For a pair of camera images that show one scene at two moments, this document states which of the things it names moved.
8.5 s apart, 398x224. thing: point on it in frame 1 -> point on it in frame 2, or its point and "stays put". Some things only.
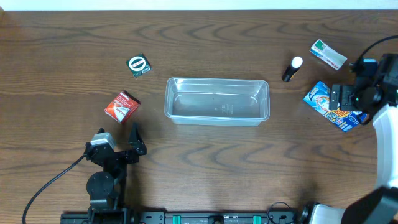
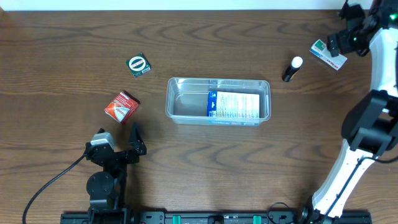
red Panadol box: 123,106 stays put
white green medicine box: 328,55 stays put
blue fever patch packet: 318,99 -> 233,108
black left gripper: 121,155 stays put
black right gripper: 336,97 -> 339,41
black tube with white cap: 296,63 stays put
